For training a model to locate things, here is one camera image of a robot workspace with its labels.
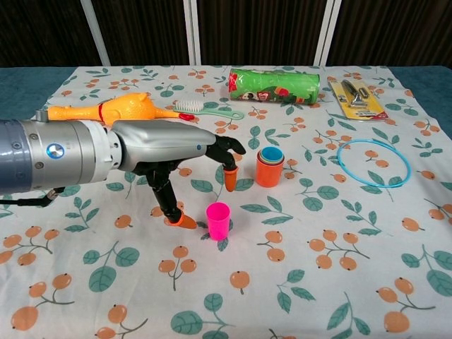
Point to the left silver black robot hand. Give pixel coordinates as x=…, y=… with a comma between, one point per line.
x=159, y=141

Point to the pink plastic cup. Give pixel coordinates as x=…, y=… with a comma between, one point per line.
x=218, y=222

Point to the yellow plastic cup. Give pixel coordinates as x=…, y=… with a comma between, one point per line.
x=261, y=156

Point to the light blue plastic cup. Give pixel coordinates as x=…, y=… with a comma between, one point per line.
x=272, y=153

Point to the orange plastic cup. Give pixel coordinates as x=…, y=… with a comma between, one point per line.
x=269, y=174

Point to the yellow rubber chicken toy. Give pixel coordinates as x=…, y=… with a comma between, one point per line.
x=130, y=107

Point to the dark slatted partition panel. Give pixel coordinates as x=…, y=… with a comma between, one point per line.
x=141, y=31
x=254, y=28
x=39, y=31
x=388, y=31

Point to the green cylindrical can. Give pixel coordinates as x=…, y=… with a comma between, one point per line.
x=275, y=86

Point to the floral print tablecloth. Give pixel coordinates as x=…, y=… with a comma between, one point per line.
x=318, y=229

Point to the razor on yellow card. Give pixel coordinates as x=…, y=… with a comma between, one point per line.
x=367, y=111

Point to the white partition frame post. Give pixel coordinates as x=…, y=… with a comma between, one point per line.
x=95, y=31
x=192, y=31
x=328, y=31

